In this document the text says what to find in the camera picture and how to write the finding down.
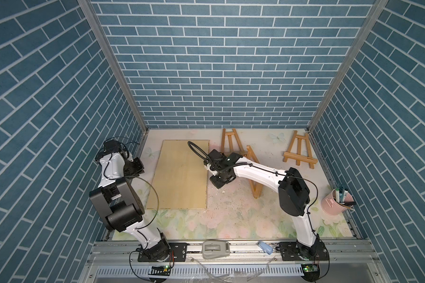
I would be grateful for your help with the right green circuit board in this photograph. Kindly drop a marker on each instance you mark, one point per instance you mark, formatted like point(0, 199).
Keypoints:
point(311, 272)

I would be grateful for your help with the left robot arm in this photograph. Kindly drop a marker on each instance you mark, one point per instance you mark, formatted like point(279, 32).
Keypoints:
point(117, 203)

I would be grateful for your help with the wooden easel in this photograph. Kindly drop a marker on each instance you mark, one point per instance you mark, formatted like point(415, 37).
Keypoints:
point(231, 143)
point(251, 174)
point(300, 150)

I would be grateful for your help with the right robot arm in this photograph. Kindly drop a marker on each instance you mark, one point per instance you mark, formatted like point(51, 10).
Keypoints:
point(292, 190)

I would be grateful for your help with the left aluminium corner post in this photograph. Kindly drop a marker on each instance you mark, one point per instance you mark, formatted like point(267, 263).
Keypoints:
point(93, 21)

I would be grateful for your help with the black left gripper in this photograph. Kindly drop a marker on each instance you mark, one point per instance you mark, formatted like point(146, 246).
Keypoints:
point(139, 168)

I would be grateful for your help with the right aluminium corner post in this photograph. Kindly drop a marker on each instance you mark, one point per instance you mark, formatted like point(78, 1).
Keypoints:
point(361, 36)

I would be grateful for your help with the grey remote on rail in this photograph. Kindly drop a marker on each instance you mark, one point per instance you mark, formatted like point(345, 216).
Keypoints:
point(215, 249)

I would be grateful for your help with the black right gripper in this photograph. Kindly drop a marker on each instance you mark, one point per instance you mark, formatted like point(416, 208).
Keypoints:
point(215, 184)

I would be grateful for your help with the left green circuit board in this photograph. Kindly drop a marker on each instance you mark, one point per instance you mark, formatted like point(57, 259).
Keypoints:
point(160, 271)

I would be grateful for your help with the plywood board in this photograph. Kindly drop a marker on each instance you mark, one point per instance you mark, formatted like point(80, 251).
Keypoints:
point(180, 178)

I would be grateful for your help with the aluminium front rail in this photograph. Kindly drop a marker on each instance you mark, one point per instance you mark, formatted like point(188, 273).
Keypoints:
point(350, 261)

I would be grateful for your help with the aluminium corner post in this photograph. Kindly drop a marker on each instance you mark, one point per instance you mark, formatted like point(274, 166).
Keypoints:
point(93, 21)
point(361, 36)

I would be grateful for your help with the pink cup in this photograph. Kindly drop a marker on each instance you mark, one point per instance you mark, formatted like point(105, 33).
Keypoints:
point(329, 205)

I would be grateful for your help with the pens in pink cup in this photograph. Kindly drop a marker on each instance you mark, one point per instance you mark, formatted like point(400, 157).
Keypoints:
point(343, 197)

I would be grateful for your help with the blue white object on rail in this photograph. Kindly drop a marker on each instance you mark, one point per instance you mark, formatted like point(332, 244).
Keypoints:
point(268, 249)

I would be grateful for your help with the green circuit board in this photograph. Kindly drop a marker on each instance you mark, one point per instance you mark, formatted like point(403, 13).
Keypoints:
point(160, 271)
point(311, 272)

